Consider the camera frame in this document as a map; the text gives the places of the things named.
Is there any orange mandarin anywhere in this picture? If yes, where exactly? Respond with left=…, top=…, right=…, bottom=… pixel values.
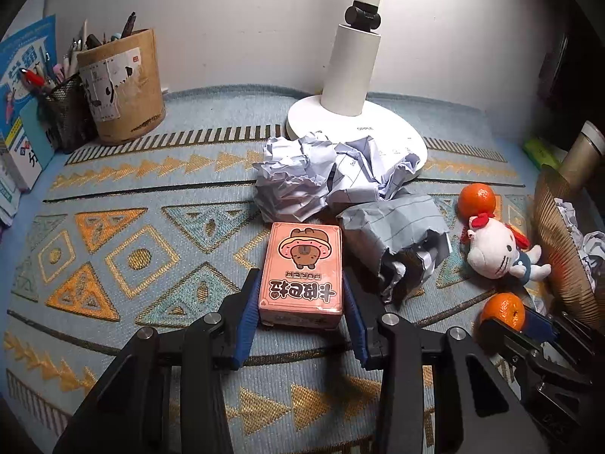
left=458, top=183, right=496, bottom=219
left=480, top=292, right=526, bottom=331

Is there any pink card box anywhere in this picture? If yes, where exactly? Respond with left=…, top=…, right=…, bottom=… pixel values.
left=258, top=222, right=343, bottom=330

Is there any amber glass bowl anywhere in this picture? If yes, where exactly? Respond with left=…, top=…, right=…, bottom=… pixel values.
left=533, top=165, right=604, bottom=331

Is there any Hello Kitty plush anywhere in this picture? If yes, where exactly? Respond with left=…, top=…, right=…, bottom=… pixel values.
left=467, top=213, right=552, bottom=285

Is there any crumpled paper in bowl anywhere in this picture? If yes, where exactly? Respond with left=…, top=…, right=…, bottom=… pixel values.
left=555, top=198, right=605, bottom=291

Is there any crumpled lined paper ball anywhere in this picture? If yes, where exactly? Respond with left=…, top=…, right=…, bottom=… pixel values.
left=337, top=194, right=451, bottom=305

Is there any patterned blue table mat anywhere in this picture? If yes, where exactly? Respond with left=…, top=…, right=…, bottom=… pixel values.
left=0, top=85, right=568, bottom=454

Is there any beige thermos bottle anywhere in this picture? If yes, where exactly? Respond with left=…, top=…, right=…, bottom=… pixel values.
left=558, top=121, right=605, bottom=192

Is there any white crumpled paper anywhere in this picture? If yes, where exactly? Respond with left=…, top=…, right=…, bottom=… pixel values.
left=326, top=136, right=427, bottom=210

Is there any green object behind bowl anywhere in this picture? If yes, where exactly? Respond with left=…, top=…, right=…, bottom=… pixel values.
left=523, top=137, right=561, bottom=170

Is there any crumpled paper ball left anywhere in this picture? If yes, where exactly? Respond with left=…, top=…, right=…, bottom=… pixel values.
left=253, top=133, right=337, bottom=222

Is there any white desk lamp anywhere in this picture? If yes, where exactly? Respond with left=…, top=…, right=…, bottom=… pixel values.
left=287, top=0, right=428, bottom=160

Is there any black mesh pen holder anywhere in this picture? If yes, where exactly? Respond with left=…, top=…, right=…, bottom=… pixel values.
left=39, top=73, right=98, bottom=153

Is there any cardboard pen holder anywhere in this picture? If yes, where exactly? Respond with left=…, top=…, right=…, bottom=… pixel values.
left=78, top=29, right=166, bottom=146

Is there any blue workbook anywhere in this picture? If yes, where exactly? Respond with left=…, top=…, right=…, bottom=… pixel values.
left=1, top=16, right=57, bottom=192

